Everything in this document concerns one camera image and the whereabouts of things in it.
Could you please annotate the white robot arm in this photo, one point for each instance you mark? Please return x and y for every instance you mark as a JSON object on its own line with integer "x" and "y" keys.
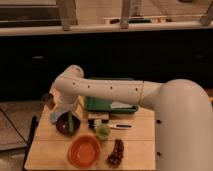
{"x": 183, "y": 114}

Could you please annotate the dark purple bowl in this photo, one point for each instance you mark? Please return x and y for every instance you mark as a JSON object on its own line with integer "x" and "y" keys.
{"x": 62, "y": 124}

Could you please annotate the orange bowl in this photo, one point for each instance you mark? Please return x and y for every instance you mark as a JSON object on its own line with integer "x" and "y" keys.
{"x": 84, "y": 152}

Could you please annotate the white sponge in tray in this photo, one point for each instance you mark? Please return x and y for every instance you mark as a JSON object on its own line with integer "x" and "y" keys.
{"x": 118, "y": 105}

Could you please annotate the black dish brush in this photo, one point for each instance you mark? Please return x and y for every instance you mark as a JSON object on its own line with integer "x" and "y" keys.
{"x": 95, "y": 122}

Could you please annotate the green cup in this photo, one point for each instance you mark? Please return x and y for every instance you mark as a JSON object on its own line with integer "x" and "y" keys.
{"x": 102, "y": 131}

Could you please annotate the light blue cloth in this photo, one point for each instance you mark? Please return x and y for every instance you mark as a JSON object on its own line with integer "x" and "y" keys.
{"x": 55, "y": 115}

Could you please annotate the wooden ladder leg middle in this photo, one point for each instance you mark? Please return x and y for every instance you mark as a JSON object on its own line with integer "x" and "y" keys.
{"x": 125, "y": 14}

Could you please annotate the wooden ladder leg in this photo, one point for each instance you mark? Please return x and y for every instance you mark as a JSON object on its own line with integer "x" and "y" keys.
{"x": 125, "y": 14}
{"x": 67, "y": 13}

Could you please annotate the wooden ladder leg left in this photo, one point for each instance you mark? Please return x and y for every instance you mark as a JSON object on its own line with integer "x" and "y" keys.
{"x": 67, "y": 13}

